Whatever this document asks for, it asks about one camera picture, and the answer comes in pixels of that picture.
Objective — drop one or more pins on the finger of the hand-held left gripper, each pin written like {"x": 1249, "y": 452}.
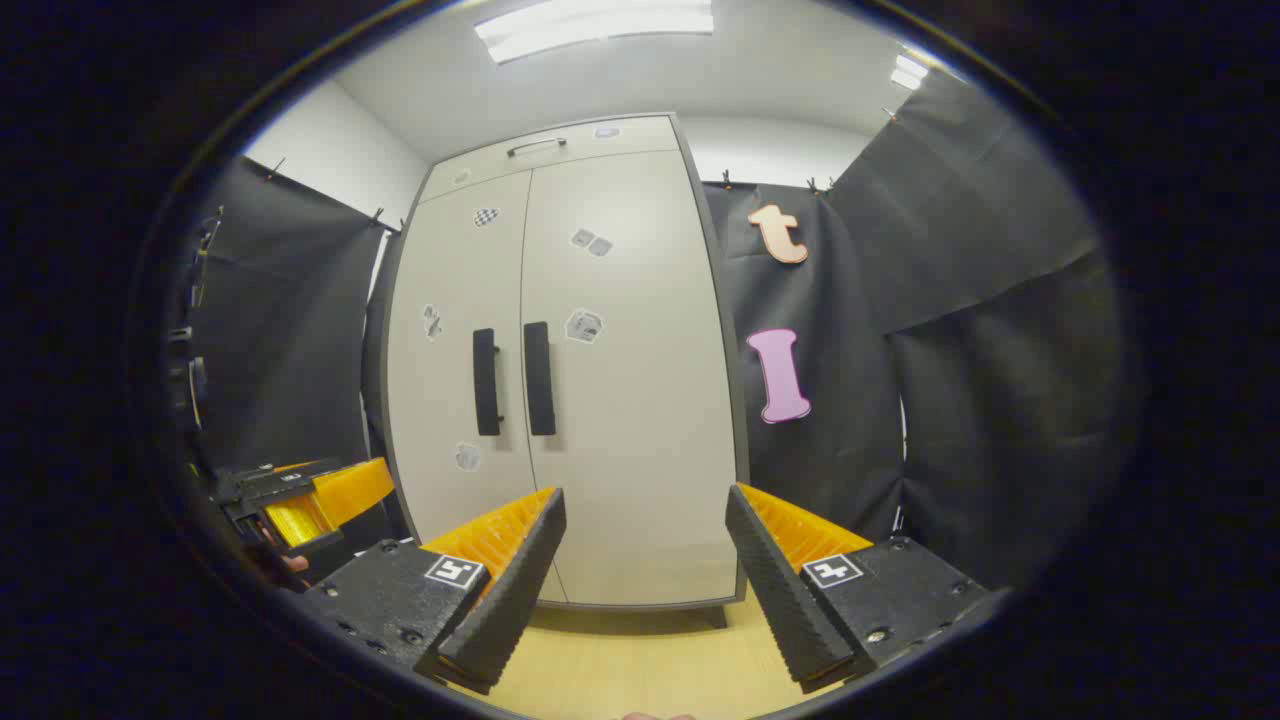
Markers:
{"x": 355, "y": 488}

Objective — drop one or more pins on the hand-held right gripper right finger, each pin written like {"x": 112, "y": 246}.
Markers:
{"x": 775, "y": 590}

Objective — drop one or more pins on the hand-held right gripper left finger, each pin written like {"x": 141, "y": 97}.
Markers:
{"x": 520, "y": 590}

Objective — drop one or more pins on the beige double-door shoe cabinet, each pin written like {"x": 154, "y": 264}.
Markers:
{"x": 742, "y": 440}

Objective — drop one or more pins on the beige cabinet door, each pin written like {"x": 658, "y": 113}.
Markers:
{"x": 640, "y": 420}

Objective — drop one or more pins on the beige cabinet top flap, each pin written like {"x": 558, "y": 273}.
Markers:
{"x": 600, "y": 150}

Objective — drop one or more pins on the black backdrop cloth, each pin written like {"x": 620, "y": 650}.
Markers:
{"x": 280, "y": 330}
{"x": 980, "y": 350}

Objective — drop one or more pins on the large ceiling light panel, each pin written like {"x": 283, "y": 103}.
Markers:
{"x": 595, "y": 25}

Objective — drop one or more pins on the small ceiling light panel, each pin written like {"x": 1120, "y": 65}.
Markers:
{"x": 910, "y": 72}

